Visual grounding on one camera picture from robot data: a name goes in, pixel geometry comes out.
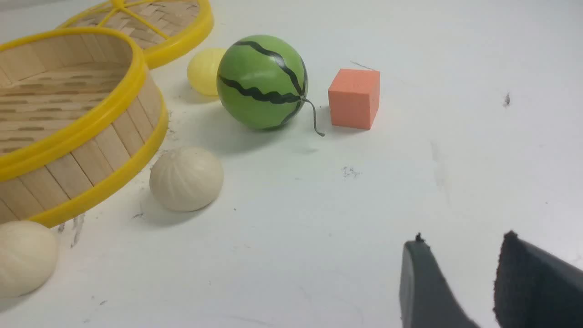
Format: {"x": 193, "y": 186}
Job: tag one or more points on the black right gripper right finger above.
{"x": 535, "y": 289}

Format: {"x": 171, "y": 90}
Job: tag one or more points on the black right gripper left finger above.
{"x": 425, "y": 298}

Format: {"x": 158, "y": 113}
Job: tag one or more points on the white bun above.
{"x": 186, "y": 179}
{"x": 28, "y": 257}

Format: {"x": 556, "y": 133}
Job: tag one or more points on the yellow bun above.
{"x": 202, "y": 70}

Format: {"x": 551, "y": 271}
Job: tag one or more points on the white bun front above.
{"x": 28, "y": 257}

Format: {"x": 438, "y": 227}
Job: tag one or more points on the woven bamboo steamer lid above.
{"x": 164, "y": 29}

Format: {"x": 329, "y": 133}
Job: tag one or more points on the bamboo steamer tray yellow rim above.
{"x": 80, "y": 117}

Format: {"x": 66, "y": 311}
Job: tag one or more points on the orange foam cube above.
{"x": 353, "y": 97}

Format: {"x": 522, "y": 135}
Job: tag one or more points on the green toy watermelon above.
{"x": 262, "y": 81}

